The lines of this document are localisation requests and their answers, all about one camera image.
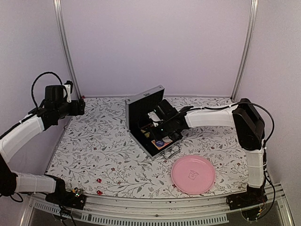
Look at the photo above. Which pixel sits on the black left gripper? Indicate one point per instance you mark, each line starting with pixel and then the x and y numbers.
pixel 75 111

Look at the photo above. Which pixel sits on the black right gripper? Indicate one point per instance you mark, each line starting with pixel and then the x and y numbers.
pixel 155 135

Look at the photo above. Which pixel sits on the aluminium poker set case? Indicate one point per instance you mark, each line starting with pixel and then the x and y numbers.
pixel 140 118

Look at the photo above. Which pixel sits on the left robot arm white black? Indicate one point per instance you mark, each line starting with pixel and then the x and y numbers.
pixel 56 105

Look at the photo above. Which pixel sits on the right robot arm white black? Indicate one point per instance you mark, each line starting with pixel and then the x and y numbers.
pixel 242 116

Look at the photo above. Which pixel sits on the blue round blind button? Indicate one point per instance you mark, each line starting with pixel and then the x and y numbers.
pixel 159 143

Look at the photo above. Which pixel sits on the pink plastic plate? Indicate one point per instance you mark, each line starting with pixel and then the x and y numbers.
pixel 193 174

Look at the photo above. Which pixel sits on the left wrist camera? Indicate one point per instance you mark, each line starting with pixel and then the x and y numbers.
pixel 68 86

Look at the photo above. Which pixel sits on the front aluminium rail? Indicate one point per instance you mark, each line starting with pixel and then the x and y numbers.
pixel 196 211

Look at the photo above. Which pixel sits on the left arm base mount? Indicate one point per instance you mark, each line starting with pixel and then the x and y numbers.
pixel 73 199

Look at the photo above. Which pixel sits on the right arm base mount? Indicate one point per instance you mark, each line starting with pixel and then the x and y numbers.
pixel 245 199

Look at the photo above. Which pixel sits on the left aluminium frame post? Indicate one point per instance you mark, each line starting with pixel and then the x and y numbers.
pixel 66 50

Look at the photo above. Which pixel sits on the aluminium frame post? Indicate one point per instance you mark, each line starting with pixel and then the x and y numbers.
pixel 247 44
pixel 66 50

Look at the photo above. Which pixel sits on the right aluminium frame post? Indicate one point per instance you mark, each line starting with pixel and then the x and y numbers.
pixel 247 44

